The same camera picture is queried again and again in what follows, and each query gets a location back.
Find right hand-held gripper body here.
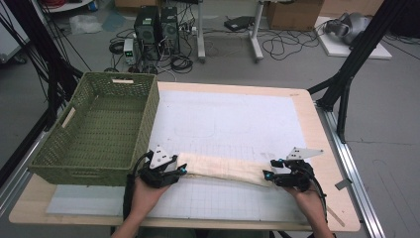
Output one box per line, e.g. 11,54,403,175
271,147,325,192

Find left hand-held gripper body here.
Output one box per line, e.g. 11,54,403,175
138,144,181,189

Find cream printed cloth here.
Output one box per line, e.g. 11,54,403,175
176,152,275,188

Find green woven basket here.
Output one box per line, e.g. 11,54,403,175
28,71,160,186

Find person's right hand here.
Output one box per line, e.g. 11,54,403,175
283,182,326,220

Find person's left hand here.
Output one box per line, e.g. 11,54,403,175
130,178,171,221

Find grey tape piece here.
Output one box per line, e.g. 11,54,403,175
334,178,354,191

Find thin wooden stick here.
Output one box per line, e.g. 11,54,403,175
326,206,347,228

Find white grid mat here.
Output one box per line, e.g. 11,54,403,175
46,89,330,223

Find white floor board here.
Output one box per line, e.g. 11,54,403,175
315,16,393,60

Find white desk leg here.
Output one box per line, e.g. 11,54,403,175
249,0,265,63
196,0,207,63

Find small white power supply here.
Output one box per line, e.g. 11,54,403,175
123,38,137,65

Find black metal stand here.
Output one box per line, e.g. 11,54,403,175
0,0,84,188
306,0,410,144

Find black computer tower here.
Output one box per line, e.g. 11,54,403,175
159,6,181,56
133,5,160,61

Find flat black device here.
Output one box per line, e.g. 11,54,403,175
223,15,257,33

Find cardboard box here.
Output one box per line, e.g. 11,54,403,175
265,0,325,32

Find grey rounded machine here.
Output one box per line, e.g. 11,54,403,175
323,12,372,46

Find teal floor sheet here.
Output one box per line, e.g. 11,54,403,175
101,9,129,33

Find clear plastic bag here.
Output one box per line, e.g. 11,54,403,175
68,13,104,36

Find right hand-held gripper cable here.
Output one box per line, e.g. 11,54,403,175
308,172,329,223

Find aluminium rail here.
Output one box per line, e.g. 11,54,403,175
0,130,48,216
315,105,386,238

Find coiled black cable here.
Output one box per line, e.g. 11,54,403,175
169,54,194,74

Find black floor cable tangle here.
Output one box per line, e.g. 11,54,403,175
261,28,322,61

